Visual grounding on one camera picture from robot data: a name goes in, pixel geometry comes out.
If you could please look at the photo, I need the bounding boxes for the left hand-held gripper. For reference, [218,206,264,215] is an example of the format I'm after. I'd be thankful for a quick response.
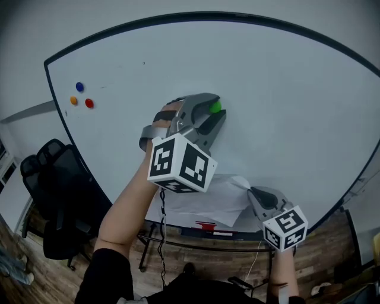
[147,93,227,194]

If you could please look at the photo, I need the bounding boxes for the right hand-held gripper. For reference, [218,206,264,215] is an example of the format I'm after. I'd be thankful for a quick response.
[247,186,309,253]

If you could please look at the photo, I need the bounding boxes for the white sheet of paper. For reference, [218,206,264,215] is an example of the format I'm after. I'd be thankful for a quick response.
[170,173,252,228]

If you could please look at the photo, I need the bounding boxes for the white whiteboard with black frame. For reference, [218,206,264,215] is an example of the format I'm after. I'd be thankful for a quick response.
[43,11,380,242]

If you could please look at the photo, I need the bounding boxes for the person's left forearm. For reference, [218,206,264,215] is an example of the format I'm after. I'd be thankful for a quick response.
[93,148,163,254]

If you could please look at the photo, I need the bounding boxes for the person's right forearm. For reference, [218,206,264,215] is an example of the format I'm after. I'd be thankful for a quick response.
[268,248,299,297]

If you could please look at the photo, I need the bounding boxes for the black metal whiteboard stand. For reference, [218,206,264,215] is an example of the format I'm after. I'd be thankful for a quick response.
[137,220,277,273]

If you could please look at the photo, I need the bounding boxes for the person's left hand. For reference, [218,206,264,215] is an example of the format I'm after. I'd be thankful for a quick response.
[152,96,185,130]

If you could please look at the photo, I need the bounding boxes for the red and white eraser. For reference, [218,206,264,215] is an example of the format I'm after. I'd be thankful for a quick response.
[195,220,218,232]

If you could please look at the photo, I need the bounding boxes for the white shoe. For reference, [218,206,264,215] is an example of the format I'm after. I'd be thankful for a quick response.
[310,281,333,296]

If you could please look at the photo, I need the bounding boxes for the black mesh office chair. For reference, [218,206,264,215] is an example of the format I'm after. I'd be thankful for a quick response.
[20,138,114,271]

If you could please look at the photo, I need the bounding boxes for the person's black top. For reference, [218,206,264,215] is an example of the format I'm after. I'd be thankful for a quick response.
[74,248,306,304]

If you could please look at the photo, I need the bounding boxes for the white cabinet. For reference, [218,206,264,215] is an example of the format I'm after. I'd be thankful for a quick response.
[0,137,18,194]

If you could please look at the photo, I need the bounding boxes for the grey crumpled cloth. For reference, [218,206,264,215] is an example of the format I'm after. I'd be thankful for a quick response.
[0,245,35,286]

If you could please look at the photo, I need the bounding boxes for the thin white cable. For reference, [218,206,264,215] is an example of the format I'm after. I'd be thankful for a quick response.
[245,239,263,284]

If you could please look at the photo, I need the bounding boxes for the grey wrist strap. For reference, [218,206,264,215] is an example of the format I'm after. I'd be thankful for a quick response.
[138,125,169,153]

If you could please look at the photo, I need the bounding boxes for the black twisted cable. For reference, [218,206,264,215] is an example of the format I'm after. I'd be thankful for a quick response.
[157,188,167,289]

